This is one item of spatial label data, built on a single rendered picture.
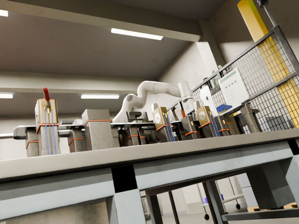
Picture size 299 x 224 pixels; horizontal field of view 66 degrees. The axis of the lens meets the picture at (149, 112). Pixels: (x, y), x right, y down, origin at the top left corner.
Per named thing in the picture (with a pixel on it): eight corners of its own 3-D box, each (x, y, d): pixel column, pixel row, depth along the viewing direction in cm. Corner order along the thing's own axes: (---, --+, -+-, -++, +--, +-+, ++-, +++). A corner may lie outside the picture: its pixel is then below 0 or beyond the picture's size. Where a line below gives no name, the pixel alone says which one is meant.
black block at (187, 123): (203, 159, 137) (189, 114, 147) (192, 163, 144) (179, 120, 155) (209, 158, 140) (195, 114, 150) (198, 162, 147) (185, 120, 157)
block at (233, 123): (241, 154, 167) (224, 109, 180) (233, 157, 173) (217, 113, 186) (248, 153, 171) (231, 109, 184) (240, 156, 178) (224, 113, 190)
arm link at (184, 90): (184, 101, 187) (180, 98, 179) (179, 86, 191) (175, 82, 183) (193, 97, 184) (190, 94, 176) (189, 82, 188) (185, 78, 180)
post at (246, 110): (262, 145, 143) (244, 103, 153) (255, 148, 147) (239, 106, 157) (266, 145, 146) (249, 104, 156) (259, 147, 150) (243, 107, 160)
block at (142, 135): (147, 172, 139) (138, 127, 149) (142, 175, 144) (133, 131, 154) (153, 171, 141) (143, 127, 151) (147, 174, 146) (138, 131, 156)
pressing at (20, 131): (14, 125, 103) (14, 121, 103) (12, 141, 120) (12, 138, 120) (220, 120, 179) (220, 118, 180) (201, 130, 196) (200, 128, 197)
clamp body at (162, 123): (176, 163, 124) (161, 104, 136) (164, 168, 133) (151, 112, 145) (186, 162, 127) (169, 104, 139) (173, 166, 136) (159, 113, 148)
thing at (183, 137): (189, 165, 157) (178, 126, 167) (185, 167, 161) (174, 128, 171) (195, 164, 159) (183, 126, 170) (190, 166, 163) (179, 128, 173)
